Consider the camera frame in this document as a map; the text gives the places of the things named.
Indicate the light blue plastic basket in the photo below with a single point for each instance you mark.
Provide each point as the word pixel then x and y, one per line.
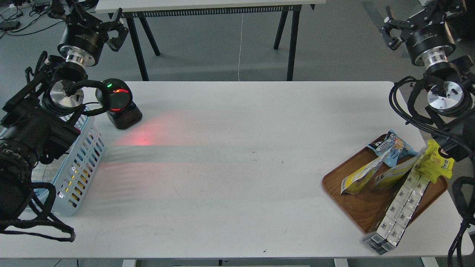
pixel 76 163

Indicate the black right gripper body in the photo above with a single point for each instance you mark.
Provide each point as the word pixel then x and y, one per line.
pixel 426 34

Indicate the blue snack bag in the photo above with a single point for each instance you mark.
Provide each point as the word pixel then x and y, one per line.
pixel 395 146

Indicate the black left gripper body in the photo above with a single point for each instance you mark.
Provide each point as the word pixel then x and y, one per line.
pixel 85 35

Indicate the background table with black legs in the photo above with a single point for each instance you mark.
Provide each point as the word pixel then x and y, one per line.
pixel 142 9

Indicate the black barcode scanner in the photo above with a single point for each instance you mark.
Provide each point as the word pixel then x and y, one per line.
pixel 123 112

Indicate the yellow white snack pouch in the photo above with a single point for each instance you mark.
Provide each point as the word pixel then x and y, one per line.
pixel 355 182

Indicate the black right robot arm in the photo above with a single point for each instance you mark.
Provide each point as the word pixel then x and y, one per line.
pixel 441 102

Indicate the bright yellow snack pack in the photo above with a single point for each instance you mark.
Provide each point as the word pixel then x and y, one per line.
pixel 435 163

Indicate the brown wooden tray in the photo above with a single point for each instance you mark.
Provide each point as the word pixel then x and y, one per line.
pixel 366 207

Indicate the long white snack box pack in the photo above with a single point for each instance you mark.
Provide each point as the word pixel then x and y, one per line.
pixel 396 216

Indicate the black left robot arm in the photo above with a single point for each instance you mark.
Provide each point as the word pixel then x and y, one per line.
pixel 59 88

